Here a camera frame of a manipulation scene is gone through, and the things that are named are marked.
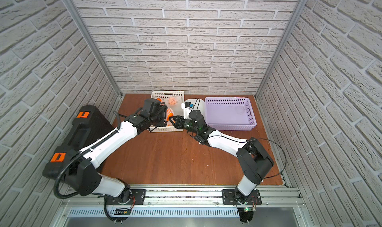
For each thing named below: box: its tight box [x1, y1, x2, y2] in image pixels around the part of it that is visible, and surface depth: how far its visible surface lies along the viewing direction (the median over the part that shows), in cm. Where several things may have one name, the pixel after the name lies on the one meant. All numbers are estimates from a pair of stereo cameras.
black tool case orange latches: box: [42, 104, 115, 182], surface depth 71 cm
